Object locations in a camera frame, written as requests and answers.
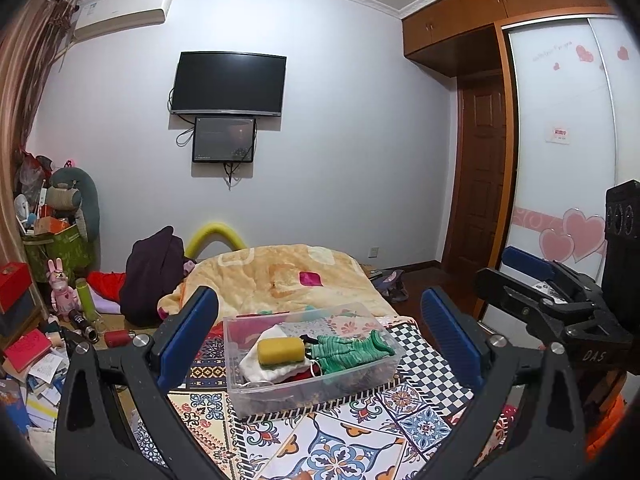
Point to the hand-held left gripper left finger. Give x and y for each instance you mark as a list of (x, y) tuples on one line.
[(187, 340)]

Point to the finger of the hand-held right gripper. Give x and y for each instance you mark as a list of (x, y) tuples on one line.
[(520, 297), (527, 261)]

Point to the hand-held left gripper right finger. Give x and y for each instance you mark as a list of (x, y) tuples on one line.
[(450, 345)]

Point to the white black-trimmed cloth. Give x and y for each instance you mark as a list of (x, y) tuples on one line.
[(260, 365)]

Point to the yellow sponge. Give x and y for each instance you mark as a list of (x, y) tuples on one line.
[(280, 350)]

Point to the green knitted cloth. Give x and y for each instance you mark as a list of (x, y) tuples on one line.
[(345, 355)]

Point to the clear plastic storage box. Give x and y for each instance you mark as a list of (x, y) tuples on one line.
[(280, 400)]

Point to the red fabric pouch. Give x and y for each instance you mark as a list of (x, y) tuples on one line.
[(302, 376)]

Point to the red cylinder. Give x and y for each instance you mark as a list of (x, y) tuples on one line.
[(116, 339)]

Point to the dark purple coat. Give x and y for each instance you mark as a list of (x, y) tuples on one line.
[(150, 275)]

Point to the light purple cloth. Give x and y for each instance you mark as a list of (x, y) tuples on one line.
[(106, 305)]

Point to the brown wooden door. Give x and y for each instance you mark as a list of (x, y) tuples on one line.
[(480, 185)]

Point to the red cloth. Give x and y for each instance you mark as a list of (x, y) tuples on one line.
[(107, 282)]

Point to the black flashlight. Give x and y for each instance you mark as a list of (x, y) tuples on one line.
[(82, 327)]

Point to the yellow foam noodle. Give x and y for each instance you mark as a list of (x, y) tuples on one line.
[(215, 232)]

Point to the green bottle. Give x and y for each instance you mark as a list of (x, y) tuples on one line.
[(84, 296)]

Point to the yellow blanket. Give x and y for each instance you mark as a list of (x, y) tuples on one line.
[(280, 275)]

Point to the pink rabbit toy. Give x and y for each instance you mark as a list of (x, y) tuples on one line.
[(62, 292)]

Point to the patterned bed sheet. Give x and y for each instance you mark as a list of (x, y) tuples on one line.
[(350, 440)]

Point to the green storage box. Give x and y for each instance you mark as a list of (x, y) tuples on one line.
[(65, 255)]

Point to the pile of papers and books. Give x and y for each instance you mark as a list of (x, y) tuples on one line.
[(40, 375)]

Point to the white sliding wardrobe door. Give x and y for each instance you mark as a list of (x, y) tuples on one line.
[(550, 110)]

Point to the red box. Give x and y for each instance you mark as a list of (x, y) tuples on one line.
[(15, 285)]

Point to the grey plush toy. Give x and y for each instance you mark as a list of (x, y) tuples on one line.
[(75, 185)]

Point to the small black monitor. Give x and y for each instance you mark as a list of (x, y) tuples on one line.
[(222, 140)]

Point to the small white fan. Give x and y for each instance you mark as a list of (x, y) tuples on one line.
[(22, 207)]

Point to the wooden upper cabinet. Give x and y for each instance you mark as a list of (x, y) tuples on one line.
[(450, 30)]

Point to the striped brown curtain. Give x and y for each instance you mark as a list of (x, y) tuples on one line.
[(25, 85)]

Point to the white air conditioner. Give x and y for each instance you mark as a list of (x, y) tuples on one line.
[(125, 10)]

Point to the black wall television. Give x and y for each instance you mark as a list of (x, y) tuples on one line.
[(227, 82)]

